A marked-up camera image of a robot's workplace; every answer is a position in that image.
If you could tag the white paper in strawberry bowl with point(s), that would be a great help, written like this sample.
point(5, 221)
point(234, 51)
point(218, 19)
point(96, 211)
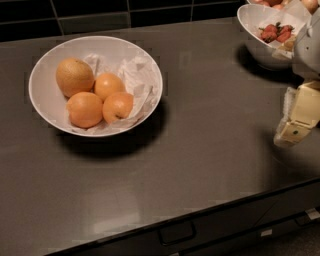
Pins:
point(289, 21)

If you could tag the lower dark drawer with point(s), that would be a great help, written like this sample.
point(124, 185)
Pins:
point(297, 236)

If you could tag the red strawberries pile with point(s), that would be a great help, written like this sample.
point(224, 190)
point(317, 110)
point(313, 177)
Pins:
point(276, 32)

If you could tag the large rough-skinned orange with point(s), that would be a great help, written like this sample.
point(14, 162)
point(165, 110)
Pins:
point(73, 76)

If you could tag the front right orange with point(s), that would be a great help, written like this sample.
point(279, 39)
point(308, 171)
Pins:
point(117, 106)

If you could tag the white paper in large bowl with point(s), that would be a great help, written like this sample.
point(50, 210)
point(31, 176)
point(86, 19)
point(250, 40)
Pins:
point(142, 79)

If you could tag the large white bowl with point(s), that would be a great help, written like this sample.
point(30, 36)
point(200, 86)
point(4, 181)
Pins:
point(46, 97)

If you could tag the bowl of onions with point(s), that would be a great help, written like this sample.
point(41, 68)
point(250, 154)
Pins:
point(310, 6)

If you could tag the white strawberry bowl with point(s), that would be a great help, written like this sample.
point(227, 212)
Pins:
point(249, 16)

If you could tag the back middle orange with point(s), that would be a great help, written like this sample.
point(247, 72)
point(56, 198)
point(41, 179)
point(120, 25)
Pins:
point(108, 83)

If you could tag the dark drawer front with handle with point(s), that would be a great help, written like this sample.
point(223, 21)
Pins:
point(220, 223)

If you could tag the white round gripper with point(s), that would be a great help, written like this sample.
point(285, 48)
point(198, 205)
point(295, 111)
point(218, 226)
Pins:
point(308, 50)

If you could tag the front left orange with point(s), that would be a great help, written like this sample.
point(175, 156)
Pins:
point(85, 109)

